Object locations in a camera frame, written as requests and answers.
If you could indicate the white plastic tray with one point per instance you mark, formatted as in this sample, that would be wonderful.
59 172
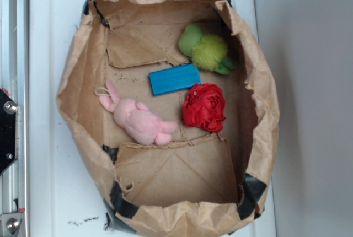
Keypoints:
63 198

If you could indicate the red crumpled fabric ball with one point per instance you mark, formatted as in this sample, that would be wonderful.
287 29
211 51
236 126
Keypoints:
204 107

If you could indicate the silver corner bracket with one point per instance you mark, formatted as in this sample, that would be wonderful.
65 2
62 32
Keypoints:
12 224

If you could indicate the aluminium frame rail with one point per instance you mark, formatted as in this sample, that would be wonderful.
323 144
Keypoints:
15 81

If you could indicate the black metal bracket plate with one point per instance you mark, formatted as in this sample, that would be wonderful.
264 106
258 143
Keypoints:
8 129

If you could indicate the green fuzzy plush toy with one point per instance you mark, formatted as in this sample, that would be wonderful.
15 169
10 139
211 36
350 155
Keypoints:
208 52

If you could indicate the brown paper bag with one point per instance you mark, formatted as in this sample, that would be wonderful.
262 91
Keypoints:
201 183

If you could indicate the blue rectangular block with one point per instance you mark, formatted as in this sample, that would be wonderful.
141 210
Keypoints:
174 79

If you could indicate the pink plush bunny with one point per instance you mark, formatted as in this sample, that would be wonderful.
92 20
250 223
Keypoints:
134 116

